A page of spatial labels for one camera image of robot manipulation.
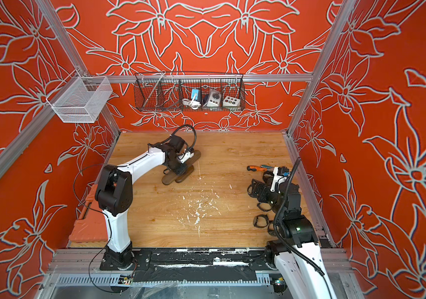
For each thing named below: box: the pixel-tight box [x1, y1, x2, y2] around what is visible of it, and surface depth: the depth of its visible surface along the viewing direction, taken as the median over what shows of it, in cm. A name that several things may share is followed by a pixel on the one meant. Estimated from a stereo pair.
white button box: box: [222, 95, 241, 107], surface depth 96 cm
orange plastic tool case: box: [68, 183, 108, 242], surface depth 78 cm
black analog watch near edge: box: [252, 214, 270, 228], surface depth 84 cm
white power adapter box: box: [206, 90, 222, 107], surface depth 93 cm
